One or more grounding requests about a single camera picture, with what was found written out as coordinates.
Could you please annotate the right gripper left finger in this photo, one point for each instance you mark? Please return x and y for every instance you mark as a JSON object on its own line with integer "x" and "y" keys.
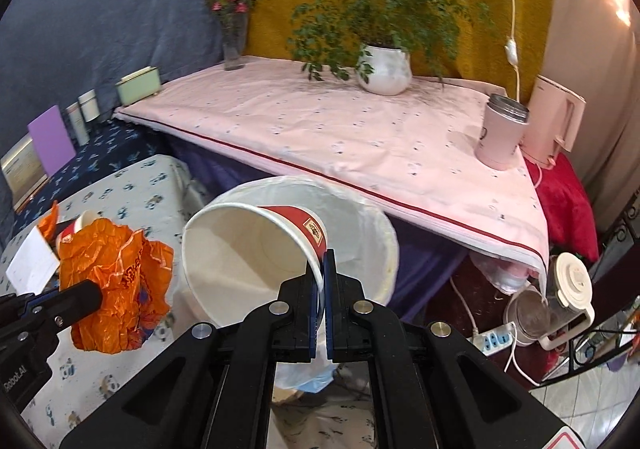
{"x": 297, "y": 329}

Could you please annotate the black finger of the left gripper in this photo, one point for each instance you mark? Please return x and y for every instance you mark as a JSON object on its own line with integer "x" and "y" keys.
{"x": 63, "y": 308}

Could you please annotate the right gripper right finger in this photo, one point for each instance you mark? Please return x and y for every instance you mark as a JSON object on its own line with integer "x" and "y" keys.
{"x": 344, "y": 337}

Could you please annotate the red white paper cup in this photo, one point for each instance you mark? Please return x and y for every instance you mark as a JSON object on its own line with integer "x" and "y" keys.
{"x": 236, "y": 255}

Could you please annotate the orange plastic wrapper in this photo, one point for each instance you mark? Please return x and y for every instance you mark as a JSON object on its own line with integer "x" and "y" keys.
{"x": 132, "y": 271}

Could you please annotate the white lined trash bin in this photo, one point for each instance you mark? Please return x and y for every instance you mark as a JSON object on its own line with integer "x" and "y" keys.
{"x": 364, "y": 243}

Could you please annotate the white paper slip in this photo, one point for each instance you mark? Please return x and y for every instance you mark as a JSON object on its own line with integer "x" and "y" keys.
{"x": 33, "y": 264}

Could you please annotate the white power strip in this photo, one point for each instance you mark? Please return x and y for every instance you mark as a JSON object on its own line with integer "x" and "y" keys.
{"x": 496, "y": 340}

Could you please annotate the gold white book box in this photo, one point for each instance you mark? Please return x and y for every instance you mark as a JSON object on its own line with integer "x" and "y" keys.
{"x": 23, "y": 172}

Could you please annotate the pink tablecloth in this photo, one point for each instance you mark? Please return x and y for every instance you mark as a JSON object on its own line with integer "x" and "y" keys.
{"x": 413, "y": 153}

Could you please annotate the white blender jug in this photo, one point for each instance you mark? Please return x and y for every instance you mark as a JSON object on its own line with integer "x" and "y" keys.
{"x": 557, "y": 315}

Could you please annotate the panda print tablecloth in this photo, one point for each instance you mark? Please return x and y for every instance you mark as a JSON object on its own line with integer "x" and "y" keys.
{"x": 157, "y": 195}

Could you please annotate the purple card board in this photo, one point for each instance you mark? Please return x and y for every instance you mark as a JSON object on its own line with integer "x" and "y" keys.
{"x": 51, "y": 140}

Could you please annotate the navy palm print cloth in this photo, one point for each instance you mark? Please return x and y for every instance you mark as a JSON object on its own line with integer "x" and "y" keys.
{"x": 116, "y": 145}

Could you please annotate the white bottle tube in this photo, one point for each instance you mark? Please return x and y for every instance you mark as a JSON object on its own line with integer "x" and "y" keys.
{"x": 77, "y": 120}

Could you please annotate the white jar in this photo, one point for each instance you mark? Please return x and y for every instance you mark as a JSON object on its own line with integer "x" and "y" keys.
{"x": 89, "y": 106}

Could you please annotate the red cloth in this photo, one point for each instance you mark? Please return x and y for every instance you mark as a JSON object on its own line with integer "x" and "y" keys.
{"x": 566, "y": 206}

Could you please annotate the pink thermos mug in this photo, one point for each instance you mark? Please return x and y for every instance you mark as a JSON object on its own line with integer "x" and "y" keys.
{"x": 503, "y": 127}

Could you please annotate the mint green tissue box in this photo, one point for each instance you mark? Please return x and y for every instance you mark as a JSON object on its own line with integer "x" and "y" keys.
{"x": 138, "y": 85}

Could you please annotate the pink electric kettle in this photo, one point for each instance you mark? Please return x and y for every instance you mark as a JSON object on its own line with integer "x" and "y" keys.
{"x": 555, "y": 115}

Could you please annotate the potted green plant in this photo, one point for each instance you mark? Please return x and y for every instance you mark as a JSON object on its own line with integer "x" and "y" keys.
{"x": 338, "y": 37}

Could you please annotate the glass vase with pink flowers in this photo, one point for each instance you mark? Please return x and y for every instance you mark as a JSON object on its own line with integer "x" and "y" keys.
{"x": 232, "y": 16}

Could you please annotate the blue grey blanket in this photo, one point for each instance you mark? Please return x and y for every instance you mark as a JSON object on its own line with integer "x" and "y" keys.
{"x": 52, "y": 51}

